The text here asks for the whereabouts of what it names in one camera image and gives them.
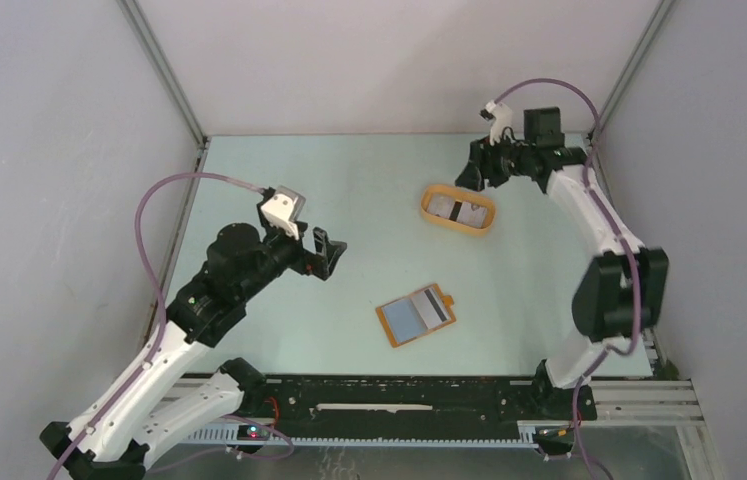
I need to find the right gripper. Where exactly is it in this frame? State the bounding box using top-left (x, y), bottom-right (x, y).
top-left (455, 130), bottom-right (535, 192)

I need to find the orange leather card holder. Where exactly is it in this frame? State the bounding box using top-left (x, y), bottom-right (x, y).
top-left (375, 283), bottom-right (457, 348)

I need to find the silver magnetic stripe card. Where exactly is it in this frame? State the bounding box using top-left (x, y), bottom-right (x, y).
top-left (410, 287), bottom-right (451, 330)

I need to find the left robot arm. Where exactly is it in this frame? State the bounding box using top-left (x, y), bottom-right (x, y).
top-left (40, 223), bottom-right (347, 479)

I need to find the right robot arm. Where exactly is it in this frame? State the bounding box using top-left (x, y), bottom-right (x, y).
top-left (455, 101), bottom-right (669, 418)

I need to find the tan oval tray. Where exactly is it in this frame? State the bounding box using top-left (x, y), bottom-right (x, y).
top-left (420, 184), bottom-right (497, 237)

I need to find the left controller board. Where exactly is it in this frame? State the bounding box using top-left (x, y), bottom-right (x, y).
top-left (237, 425), bottom-right (272, 441)

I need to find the controller board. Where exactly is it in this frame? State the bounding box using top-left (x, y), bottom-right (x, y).
top-left (535, 428), bottom-right (575, 444)
top-left (237, 425), bottom-right (272, 441)

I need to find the right controller board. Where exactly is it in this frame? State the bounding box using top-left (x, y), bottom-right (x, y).
top-left (535, 428), bottom-right (575, 444)

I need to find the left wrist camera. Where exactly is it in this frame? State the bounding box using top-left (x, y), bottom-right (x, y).
top-left (259, 186), bottom-right (306, 240)

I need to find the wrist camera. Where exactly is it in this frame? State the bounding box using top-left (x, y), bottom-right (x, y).
top-left (259, 186), bottom-right (306, 240)
top-left (480, 101), bottom-right (513, 145)

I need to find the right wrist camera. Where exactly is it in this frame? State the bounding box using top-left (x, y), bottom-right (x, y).
top-left (480, 101), bottom-right (513, 145)

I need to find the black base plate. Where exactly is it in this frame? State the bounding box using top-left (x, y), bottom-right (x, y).
top-left (237, 375), bottom-right (597, 441)

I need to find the aluminium frame rail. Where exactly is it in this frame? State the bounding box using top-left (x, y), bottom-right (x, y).
top-left (97, 377), bottom-right (706, 445)

